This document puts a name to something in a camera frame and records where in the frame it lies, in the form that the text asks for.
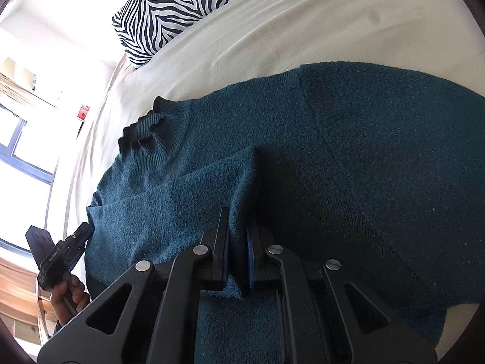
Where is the teal knit sweater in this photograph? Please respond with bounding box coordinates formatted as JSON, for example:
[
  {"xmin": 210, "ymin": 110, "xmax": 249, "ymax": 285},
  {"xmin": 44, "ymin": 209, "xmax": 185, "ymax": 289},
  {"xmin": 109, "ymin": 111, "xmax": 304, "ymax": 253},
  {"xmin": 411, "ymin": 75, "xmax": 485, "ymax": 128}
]
[{"xmin": 85, "ymin": 62, "xmax": 484, "ymax": 363}]

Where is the person's left hand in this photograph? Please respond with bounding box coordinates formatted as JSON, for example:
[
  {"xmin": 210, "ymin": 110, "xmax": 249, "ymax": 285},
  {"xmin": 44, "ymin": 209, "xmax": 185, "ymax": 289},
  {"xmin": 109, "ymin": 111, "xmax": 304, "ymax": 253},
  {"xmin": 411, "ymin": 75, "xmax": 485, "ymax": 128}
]
[{"xmin": 50, "ymin": 274, "xmax": 90, "ymax": 326}]

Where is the dark framed window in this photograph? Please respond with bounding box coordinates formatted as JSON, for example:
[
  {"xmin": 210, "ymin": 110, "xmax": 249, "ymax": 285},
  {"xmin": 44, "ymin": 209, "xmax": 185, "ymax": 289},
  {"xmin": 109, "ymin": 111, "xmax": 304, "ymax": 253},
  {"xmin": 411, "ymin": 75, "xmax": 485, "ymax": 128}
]
[{"xmin": 1, "ymin": 107, "xmax": 56, "ymax": 251}]

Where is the beige roller blind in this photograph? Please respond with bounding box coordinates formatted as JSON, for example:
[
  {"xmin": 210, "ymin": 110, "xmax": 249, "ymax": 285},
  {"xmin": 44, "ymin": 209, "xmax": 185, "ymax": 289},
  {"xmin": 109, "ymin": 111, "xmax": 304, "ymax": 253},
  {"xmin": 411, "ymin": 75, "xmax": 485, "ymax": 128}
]
[{"xmin": 0, "ymin": 73, "xmax": 56, "ymax": 109}]

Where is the zebra print pillow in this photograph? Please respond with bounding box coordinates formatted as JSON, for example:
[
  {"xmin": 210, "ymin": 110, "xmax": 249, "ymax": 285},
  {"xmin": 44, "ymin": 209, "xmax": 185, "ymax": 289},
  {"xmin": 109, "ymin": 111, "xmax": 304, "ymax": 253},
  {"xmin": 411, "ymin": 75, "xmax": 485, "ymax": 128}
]
[{"xmin": 112, "ymin": 0, "xmax": 232, "ymax": 68}]

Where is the beige bed sheet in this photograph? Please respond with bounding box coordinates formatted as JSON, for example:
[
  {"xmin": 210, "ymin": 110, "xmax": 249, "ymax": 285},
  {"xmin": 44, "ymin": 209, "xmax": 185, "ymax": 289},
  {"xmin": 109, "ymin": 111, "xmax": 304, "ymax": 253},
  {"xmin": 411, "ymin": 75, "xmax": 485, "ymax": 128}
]
[{"xmin": 47, "ymin": 0, "xmax": 485, "ymax": 357}]

